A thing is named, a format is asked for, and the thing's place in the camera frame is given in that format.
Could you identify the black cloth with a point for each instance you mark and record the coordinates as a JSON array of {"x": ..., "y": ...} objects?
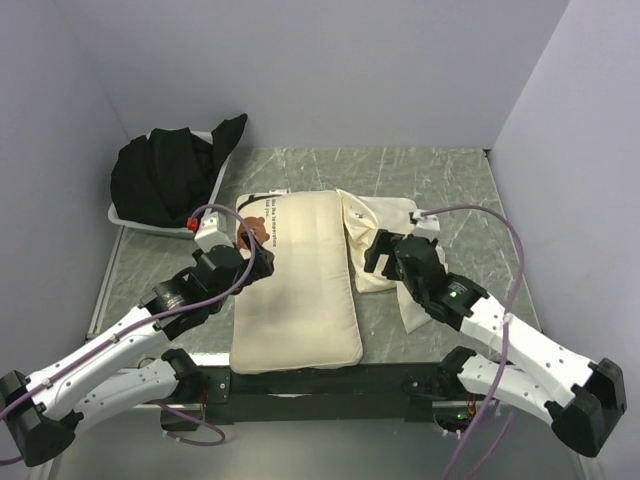
[{"x": 165, "y": 170}]

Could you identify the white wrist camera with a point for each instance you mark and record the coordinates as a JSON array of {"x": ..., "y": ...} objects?
[
  {"x": 424, "y": 226},
  {"x": 210, "y": 230}
]

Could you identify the white plastic tray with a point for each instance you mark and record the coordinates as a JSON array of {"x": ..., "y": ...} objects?
[{"x": 150, "y": 225}]

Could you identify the cream bear print pillow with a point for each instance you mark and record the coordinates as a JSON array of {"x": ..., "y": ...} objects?
[{"x": 303, "y": 315}]

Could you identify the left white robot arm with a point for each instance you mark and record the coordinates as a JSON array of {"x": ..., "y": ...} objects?
[{"x": 46, "y": 410}]

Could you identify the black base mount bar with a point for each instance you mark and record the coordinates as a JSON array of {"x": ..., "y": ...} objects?
[{"x": 407, "y": 391}]

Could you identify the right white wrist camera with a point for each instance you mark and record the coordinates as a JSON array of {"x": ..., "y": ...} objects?
[{"x": 424, "y": 226}]

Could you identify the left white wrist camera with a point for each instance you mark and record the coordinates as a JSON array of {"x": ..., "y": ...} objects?
[{"x": 210, "y": 230}]

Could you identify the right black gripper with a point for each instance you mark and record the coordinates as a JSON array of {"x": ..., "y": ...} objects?
[{"x": 383, "y": 243}]

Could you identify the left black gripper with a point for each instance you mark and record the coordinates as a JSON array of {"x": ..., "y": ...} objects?
[{"x": 265, "y": 267}]

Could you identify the cream pillowcase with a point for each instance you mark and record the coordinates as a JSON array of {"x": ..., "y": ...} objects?
[{"x": 373, "y": 225}]

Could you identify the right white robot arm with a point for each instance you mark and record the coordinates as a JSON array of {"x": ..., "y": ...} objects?
[{"x": 582, "y": 400}]

